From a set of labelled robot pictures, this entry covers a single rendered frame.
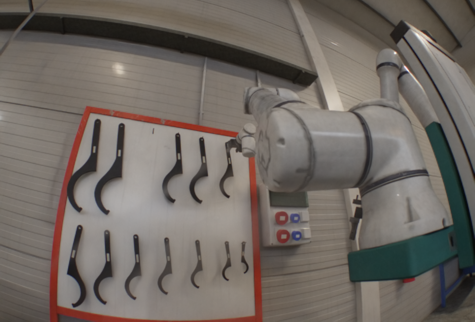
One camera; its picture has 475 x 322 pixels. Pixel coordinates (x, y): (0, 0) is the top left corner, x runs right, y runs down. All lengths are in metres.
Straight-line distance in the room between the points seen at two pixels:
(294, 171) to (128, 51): 2.34
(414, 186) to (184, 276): 1.48
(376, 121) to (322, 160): 0.14
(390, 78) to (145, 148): 1.64
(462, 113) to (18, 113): 2.52
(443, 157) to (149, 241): 1.58
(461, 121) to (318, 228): 1.89
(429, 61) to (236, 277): 1.65
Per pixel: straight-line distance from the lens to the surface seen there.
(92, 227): 1.70
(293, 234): 1.83
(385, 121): 0.47
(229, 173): 1.84
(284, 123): 0.37
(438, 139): 0.53
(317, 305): 2.23
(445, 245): 0.47
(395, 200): 0.43
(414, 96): 1.19
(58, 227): 1.75
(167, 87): 2.24
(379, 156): 0.43
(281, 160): 0.36
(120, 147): 1.79
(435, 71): 0.57
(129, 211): 1.68
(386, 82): 1.12
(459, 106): 0.52
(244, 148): 1.49
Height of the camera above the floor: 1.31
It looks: 29 degrees up
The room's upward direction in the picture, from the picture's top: 2 degrees counter-clockwise
